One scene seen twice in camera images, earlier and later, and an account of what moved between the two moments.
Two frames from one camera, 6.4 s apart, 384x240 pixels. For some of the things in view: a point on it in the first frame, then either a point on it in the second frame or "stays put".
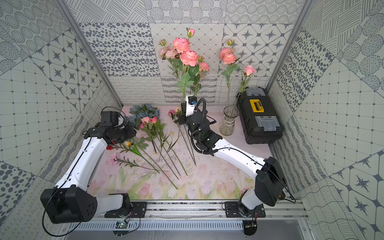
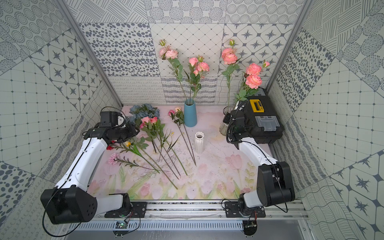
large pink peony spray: [228, 57] stays put
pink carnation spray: [204, 68] stays put
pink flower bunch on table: [153, 129] stays put
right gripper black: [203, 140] -> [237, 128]
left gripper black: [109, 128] stays put
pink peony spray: [189, 60] -> [253, 81]
